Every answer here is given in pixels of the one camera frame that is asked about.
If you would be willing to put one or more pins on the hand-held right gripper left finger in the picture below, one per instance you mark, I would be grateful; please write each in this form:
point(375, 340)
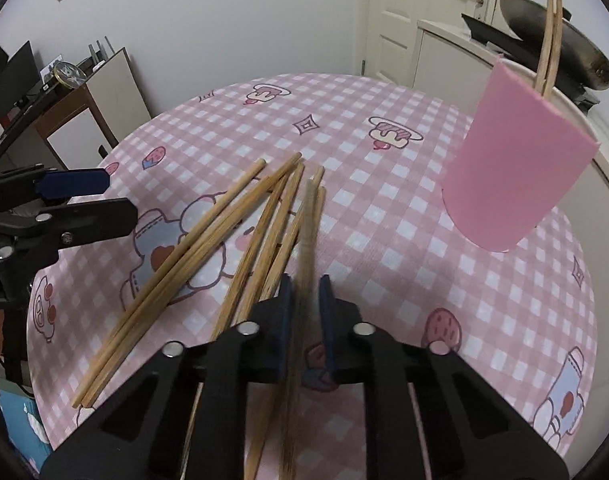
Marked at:
point(284, 320)

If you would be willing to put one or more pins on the bunch of wooden chopsticks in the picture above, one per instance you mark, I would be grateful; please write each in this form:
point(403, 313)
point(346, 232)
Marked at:
point(194, 255)

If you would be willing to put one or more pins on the pink checked tablecloth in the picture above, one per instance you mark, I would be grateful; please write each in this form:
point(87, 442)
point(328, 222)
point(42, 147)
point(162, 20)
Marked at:
point(384, 200)

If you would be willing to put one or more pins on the round desk clock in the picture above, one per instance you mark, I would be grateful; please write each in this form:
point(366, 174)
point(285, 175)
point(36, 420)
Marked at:
point(70, 74)

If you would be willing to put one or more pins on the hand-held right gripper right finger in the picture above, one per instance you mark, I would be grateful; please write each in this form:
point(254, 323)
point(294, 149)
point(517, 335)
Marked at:
point(327, 320)

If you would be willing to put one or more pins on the black monitor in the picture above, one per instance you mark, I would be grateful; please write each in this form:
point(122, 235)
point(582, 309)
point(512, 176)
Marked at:
point(14, 75)

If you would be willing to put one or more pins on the brown and white side table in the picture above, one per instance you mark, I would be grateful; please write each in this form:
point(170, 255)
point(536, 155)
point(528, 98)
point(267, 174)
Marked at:
point(114, 95)

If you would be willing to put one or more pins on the white counter cabinet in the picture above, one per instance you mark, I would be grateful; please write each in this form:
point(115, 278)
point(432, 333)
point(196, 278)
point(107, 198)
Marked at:
point(434, 60)

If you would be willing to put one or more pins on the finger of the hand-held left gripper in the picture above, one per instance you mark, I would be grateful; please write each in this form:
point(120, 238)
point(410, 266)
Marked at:
point(74, 182)
point(99, 220)

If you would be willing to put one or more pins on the white door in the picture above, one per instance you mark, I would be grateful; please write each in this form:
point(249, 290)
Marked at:
point(399, 20)

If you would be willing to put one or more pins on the light wooden chopstick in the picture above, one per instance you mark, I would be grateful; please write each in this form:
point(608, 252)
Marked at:
point(546, 35)
point(557, 35)
point(307, 240)

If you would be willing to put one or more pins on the pink cup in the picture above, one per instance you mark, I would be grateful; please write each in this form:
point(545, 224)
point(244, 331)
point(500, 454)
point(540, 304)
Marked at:
point(509, 160)

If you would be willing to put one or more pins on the black induction cooker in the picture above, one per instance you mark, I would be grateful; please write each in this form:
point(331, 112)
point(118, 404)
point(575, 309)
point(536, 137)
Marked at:
point(484, 35)

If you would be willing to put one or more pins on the dark metal wok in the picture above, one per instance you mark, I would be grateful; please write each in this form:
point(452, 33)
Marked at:
point(524, 15)

